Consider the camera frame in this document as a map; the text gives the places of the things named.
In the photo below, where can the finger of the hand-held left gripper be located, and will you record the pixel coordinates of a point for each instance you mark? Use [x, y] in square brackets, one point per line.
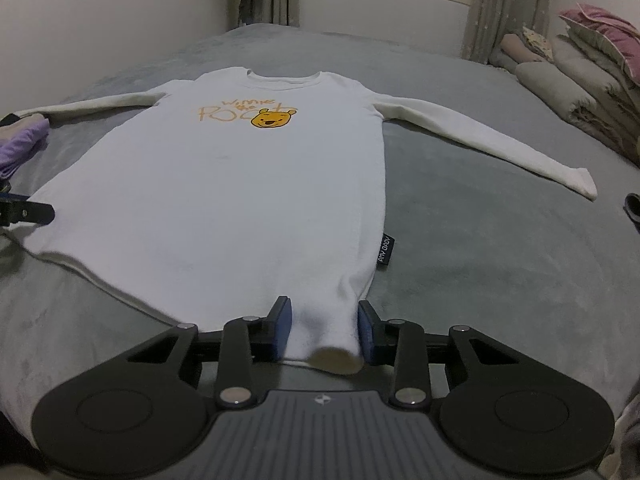
[30, 213]

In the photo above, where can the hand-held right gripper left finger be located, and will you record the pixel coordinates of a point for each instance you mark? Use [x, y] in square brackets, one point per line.
[282, 332]

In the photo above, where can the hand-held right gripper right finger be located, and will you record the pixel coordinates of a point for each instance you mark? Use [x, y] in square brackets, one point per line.
[367, 336]

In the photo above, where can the white long-sleeve sweater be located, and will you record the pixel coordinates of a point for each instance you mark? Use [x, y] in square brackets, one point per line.
[240, 195]

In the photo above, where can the purple garment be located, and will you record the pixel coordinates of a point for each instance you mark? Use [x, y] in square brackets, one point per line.
[20, 147]

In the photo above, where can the beige garment with black cuff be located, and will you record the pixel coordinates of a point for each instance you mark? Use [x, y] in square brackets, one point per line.
[27, 120]

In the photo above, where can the dark object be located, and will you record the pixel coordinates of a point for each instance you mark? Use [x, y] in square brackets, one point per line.
[633, 212]

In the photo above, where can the grey rolled quilt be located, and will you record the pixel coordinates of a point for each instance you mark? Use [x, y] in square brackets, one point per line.
[555, 82]

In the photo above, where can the pink folded blanket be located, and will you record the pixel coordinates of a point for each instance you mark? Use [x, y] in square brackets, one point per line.
[512, 50]

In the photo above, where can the floral patterned cushion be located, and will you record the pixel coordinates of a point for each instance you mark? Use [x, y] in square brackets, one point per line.
[537, 40]

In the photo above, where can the grey folded quilt stack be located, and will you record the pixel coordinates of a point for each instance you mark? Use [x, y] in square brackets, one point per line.
[582, 55]

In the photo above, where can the pink ruffled quilt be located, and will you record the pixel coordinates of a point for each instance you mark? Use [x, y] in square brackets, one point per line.
[607, 25]

